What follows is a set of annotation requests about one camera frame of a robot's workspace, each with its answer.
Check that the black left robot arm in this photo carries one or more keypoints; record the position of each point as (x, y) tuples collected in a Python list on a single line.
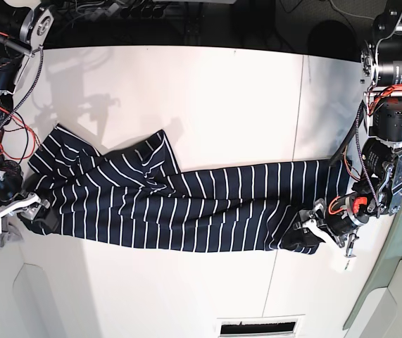
[(363, 179)]

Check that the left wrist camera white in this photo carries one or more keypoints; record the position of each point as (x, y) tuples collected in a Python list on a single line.
[(343, 264)]

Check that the white bin left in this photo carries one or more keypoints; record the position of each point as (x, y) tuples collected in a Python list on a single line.
[(27, 306)]

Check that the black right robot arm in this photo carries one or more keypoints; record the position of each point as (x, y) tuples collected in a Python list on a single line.
[(24, 26)]

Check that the white cables background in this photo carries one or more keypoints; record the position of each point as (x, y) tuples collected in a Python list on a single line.
[(362, 10)]

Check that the green white bin right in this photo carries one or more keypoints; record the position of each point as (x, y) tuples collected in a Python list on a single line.
[(378, 311)]

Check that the navy white striped t-shirt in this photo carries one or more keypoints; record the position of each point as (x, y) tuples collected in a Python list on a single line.
[(138, 197)]

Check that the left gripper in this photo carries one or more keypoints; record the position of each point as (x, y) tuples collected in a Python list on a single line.
[(335, 224)]

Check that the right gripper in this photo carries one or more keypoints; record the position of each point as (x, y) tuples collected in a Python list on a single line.
[(14, 200)]

